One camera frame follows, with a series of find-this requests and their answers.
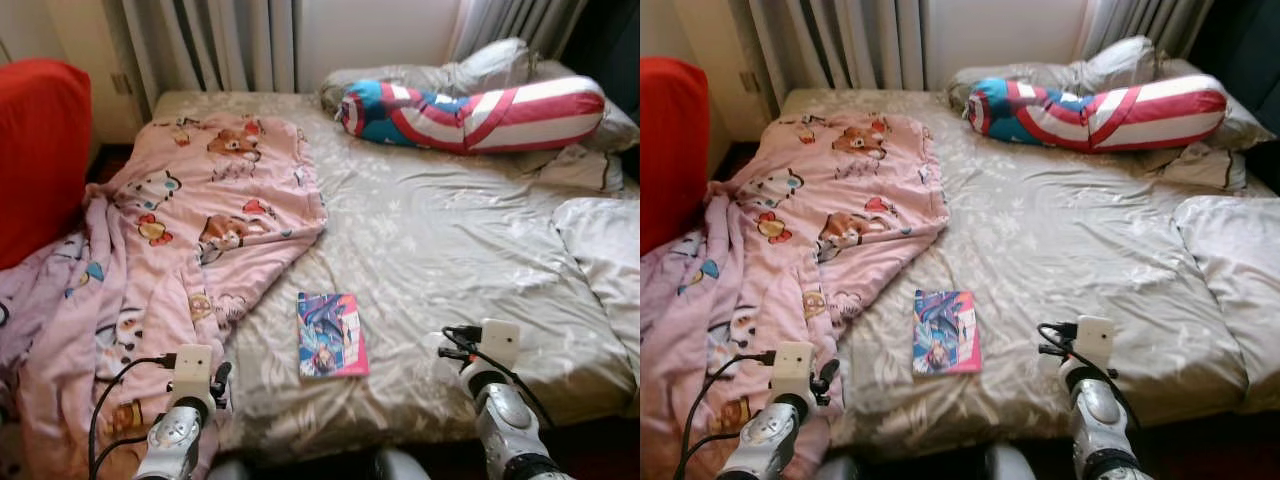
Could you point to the pink cartoon print blanket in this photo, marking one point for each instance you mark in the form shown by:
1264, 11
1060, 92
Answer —
830, 200
200, 200

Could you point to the large grey floral pillow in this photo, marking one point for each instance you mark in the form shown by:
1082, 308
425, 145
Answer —
610, 250
1235, 260

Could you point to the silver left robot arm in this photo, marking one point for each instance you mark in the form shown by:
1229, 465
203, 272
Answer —
765, 440
175, 440

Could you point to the grey left robot leg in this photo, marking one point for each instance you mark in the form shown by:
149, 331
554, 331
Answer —
838, 470

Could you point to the grey robot leg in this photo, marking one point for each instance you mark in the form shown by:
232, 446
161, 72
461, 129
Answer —
1010, 464
400, 466
838, 470

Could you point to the grey floral bed sheet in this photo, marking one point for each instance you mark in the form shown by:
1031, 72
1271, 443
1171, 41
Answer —
1050, 240
430, 240

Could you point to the anime cover book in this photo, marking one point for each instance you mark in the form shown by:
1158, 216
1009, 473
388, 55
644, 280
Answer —
945, 335
330, 335

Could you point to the grey right robot leg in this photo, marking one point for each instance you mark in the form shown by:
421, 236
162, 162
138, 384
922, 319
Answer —
1010, 464
400, 466

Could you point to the small folded grey cloth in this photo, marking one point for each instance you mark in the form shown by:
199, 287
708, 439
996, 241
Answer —
1200, 167
580, 168

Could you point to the red white blue bolster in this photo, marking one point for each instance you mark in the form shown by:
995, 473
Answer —
1150, 115
520, 115

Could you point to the flat grey pillow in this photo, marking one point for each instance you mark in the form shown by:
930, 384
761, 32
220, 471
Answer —
1245, 125
620, 130

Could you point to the red armchair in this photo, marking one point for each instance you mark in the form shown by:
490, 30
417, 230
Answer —
40, 150
670, 150

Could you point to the knotted grey pillow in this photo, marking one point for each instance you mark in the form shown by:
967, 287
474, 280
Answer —
1110, 62
480, 65

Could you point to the narrow grey curtain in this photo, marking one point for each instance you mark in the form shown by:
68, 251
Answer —
520, 20
1145, 20

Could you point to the wide grey curtain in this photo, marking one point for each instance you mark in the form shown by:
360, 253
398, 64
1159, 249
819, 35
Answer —
830, 40
200, 40

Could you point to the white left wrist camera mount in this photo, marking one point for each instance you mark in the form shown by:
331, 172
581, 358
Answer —
192, 365
792, 365

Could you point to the beige wall socket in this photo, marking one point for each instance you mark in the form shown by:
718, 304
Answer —
120, 83
749, 82

